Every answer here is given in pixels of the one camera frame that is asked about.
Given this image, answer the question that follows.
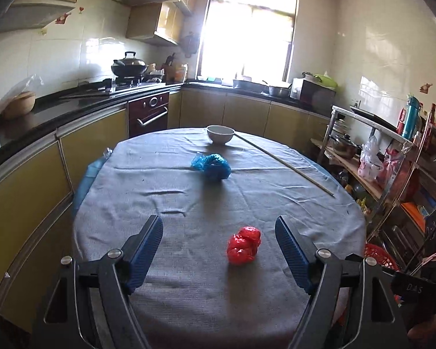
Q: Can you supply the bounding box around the red plastic bag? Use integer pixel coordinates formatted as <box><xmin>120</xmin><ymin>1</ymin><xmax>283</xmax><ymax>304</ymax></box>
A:
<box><xmin>226</xmin><ymin>226</ymin><xmax>261</xmax><ymax>266</ymax></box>

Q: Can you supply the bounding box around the blue plastic bag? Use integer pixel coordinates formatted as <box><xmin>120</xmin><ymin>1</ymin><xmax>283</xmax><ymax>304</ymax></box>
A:
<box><xmin>191</xmin><ymin>153</ymin><xmax>231</xmax><ymax>181</ymax></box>

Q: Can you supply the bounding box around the red plastic trash basket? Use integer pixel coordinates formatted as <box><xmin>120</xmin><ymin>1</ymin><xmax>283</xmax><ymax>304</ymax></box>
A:
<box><xmin>364</xmin><ymin>243</ymin><xmax>399</xmax><ymax>284</ymax></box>

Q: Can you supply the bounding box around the person's right hand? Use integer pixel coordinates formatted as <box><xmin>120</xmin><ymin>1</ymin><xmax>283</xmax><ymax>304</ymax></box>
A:
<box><xmin>407</xmin><ymin>314</ymin><xmax>436</xmax><ymax>344</ymax></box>

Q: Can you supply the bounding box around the long wooden stick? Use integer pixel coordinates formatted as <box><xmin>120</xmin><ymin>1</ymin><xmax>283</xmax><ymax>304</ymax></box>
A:
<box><xmin>234</xmin><ymin>133</ymin><xmax>335</xmax><ymax>198</ymax></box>

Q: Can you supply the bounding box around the blue undercloth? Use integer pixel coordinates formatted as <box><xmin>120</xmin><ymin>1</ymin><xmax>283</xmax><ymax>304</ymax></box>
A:
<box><xmin>72</xmin><ymin>147</ymin><xmax>112</xmax><ymax>218</ymax></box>

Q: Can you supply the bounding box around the pink white plastic bag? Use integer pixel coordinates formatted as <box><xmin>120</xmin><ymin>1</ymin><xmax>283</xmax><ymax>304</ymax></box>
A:
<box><xmin>358</xmin><ymin>136</ymin><xmax>384</xmax><ymax>182</ymax></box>

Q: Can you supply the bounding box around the metal storage rack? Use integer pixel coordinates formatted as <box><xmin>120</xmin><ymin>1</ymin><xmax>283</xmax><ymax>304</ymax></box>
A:
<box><xmin>315</xmin><ymin>106</ymin><xmax>436</xmax><ymax>271</ymax></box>

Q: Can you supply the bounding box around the steel pot on rack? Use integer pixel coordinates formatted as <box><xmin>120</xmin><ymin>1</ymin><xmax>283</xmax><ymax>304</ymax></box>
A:
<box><xmin>332</xmin><ymin>134</ymin><xmax>360</xmax><ymax>159</ymax></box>

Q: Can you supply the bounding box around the white ceramic bowl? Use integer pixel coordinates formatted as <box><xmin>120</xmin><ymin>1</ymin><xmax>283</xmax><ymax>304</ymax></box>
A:
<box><xmin>206</xmin><ymin>125</ymin><xmax>235</xmax><ymax>145</ymax></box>

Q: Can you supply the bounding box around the dark red built-in oven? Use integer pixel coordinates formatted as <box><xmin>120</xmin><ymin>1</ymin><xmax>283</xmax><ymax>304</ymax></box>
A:
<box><xmin>127</xmin><ymin>93</ymin><xmax>169</xmax><ymax>138</ymax></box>

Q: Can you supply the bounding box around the black microwave oven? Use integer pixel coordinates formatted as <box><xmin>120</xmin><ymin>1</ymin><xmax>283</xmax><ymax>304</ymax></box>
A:
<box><xmin>291</xmin><ymin>78</ymin><xmax>336</xmax><ymax>116</ymax></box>

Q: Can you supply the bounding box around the metal basin on counter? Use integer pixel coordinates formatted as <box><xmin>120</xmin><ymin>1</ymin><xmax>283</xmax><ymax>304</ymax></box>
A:
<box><xmin>233</xmin><ymin>79</ymin><xmax>292</xmax><ymax>98</ymax></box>

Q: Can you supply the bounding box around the black wok with lid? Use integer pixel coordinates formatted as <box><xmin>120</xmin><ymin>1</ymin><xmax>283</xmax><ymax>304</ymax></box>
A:
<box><xmin>111</xmin><ymin>51</ymin><xmax>148</xmax><ymax>78</ymax></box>

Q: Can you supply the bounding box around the teal thermos bottle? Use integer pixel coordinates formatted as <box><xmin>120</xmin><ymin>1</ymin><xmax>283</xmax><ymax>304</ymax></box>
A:
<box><xmin>402</xmin><ymin>95</ymin><xmax>420</xmax><ymax>140</ymax></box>

